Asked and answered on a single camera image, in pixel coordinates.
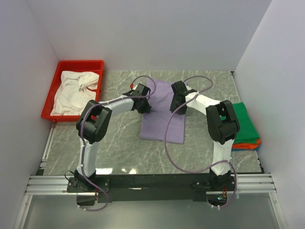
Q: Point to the red plastic bin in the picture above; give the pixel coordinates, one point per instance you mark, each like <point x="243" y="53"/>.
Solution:
<point x="95" y="66"/>

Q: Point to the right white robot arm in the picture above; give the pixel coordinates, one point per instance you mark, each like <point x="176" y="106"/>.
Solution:
<point x="222" y="124"/>

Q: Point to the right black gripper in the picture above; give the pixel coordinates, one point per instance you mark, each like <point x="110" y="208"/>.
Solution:
<point x="173" y="108"/>

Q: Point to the lavender t shirt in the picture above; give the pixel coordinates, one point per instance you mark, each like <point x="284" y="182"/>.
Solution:
<point x="159" y="123"/>

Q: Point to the green t shirt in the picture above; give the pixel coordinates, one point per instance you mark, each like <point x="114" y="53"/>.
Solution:
<point x="248" y="133"/>

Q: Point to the aluminium frame rail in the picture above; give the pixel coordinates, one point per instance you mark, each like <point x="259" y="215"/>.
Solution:
<point x="253" y="180"/>

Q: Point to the orange t shirt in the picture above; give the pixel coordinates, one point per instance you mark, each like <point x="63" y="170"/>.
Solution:
<point x="255" y="142"/>

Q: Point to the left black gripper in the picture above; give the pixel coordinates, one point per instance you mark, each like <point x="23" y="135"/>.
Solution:
<point x="146" y="109"/>

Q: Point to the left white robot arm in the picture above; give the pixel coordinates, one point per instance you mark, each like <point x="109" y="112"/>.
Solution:
<point x="93" y="124"/>

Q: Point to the black base beam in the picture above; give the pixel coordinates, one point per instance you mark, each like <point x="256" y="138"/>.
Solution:
<point x="135" y="187"/>

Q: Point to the white crumpled t shirt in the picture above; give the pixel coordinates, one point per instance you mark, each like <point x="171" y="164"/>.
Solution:
<point x="75" y="91"/>

